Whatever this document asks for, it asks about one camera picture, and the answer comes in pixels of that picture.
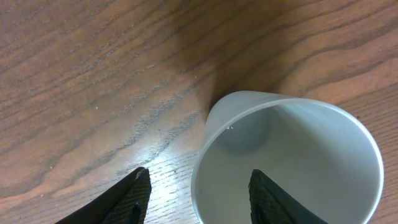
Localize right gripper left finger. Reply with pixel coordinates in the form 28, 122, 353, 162
57, 167, 152, 224

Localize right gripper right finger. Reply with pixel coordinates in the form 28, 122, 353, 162
248, 169, 326, 224

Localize grey cup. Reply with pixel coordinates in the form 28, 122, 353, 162
191, 91, 384, 223

